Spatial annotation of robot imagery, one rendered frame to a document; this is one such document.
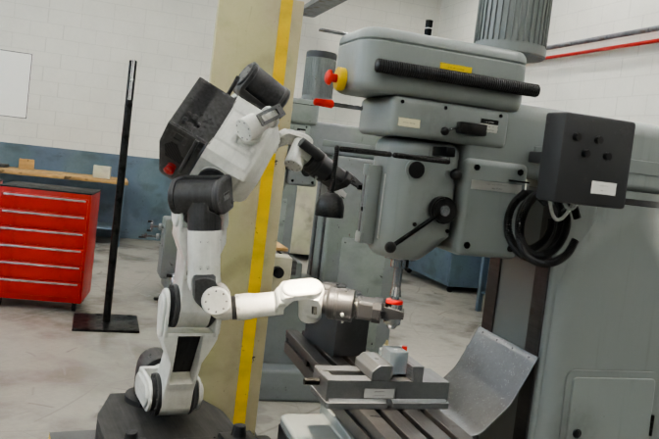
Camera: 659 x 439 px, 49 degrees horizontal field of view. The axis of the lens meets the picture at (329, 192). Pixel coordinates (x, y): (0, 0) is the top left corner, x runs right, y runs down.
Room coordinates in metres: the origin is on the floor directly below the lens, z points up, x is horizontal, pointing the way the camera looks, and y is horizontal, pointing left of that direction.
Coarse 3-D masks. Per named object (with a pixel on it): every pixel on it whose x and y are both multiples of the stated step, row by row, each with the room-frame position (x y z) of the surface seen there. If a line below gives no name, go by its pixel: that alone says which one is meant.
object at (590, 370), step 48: (528, 240) 2.03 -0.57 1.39; (624, 240) 1.94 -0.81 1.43; (528, 288) 2.00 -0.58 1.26; (576, 288) 1.90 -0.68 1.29; (624, 288) 1.95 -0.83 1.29; (528, 336) 1.97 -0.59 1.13; (576, 336) 1.91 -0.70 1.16; (624, 336) 1.95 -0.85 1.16; (528, 384) 1.94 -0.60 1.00; (576, 384) 1.90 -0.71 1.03; (624, 384) 1.94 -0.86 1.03; (528, 432) 1.92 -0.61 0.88; (576, 432) 1.89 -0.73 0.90; (624, 432) 1.95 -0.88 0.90
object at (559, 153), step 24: (552, 120) 1.70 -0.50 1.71; (576, 120) 1.67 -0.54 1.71; (600, 120) 1.69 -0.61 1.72; (552, 144) 1.69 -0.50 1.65; (576, 144) 1.67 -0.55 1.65; (600, 144) 1.69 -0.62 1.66; (624, 144) 1.71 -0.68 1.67; (552, 168) 1.68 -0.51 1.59; (576, 168) 1.67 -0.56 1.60; (600, 168) 1.69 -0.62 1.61; (624, 168) 1.71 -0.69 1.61; (552, 192) 1.67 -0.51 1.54; (576, 192) 1.68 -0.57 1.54; (600, 192) 1.69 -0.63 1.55; (624, 192) 1.72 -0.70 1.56
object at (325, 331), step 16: (320, 320) 2.34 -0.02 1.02; (336, 320) 2.25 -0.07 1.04; (352, 320) 2.27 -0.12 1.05; (368, 320) 2.30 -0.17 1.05; (304, 336) 2.43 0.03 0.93; (320, 336) 2.33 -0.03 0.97; (336, 336) 2.25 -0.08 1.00; (352, 336) 2.27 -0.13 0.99; (336, 352) 2.25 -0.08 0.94; (352, 352) 2.27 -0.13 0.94
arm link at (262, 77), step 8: (264, 72) 2.19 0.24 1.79; (256, 80) 2.16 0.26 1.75; (264, 80) 2.17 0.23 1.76; (272, 80) 2.19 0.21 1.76; (248, 88) 2.17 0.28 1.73; (256, 88) 2.17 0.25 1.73; (264, 88) 2.17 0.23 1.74; (272, 88) 2.18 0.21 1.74; (280, 88) 2.21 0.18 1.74; (256, 96) 2.18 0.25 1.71; (264, 96) 2.18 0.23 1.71; (272, 96) 2.19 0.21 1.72; (280, 96) 2.20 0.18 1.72; (264, 104) 2.20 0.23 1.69; (272, 104) 2.20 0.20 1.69
